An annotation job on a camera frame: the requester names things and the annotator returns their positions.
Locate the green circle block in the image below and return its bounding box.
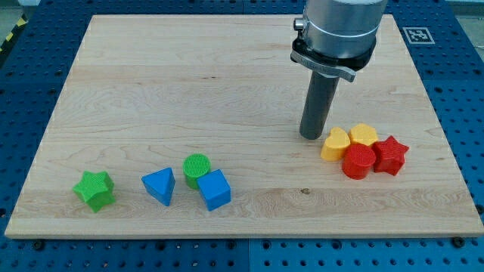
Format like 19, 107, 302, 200
182, 153, 211, 190

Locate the red circle block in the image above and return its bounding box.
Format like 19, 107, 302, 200
342, 144, 377, 180

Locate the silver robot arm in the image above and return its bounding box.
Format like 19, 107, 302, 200
290, 0, 387, 82

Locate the green star block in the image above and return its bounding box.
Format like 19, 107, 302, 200
73, 171, 116, 213

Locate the light wooden board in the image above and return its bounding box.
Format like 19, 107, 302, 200
5, 15, 483, 240

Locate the yellow heart block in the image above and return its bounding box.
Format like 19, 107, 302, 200
321, 127, 351, 162

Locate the white fiducial marker tag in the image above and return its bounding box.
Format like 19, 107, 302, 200
403, 26, 435, 45

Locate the red star block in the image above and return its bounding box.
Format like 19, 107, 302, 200
372, 136, 410, 176

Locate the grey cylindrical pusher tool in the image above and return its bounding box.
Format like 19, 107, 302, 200
299, 72, 339, 140

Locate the yellow pentagon block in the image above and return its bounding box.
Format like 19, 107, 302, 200
349, 123, 379, 147

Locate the blue triangle block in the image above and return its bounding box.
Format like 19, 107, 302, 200
141, 168, 175, 206

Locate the blue cube block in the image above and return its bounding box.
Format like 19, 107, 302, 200
197, 169, 231, 211

